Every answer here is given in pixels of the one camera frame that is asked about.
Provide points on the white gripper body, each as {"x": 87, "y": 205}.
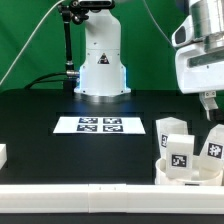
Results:
{"x": 196, "y": 70}

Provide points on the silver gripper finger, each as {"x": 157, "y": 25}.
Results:
{"x": 207, "y": 99}

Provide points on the white round stool seat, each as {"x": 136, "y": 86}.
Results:
{"x": 200, "y": 176}

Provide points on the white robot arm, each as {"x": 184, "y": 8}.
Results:
{"x": 102, "y": 74}

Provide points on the white marker sheet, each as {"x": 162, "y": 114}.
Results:
{"x": 99, "y": 125}

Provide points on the black camera on mount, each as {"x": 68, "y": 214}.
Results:
{"x": 96, "y": 4}

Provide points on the white front rail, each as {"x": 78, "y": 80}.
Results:
{"x": 90, "y": 198}

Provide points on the white rail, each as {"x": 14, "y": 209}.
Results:
{"x": 90, "y": 198}
{"x": 3, "y": 155}

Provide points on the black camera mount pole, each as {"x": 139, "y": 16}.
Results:
{"x": 71, "y": 13}

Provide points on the white left rail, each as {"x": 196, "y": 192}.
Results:
{"x": 3, "y": 155}

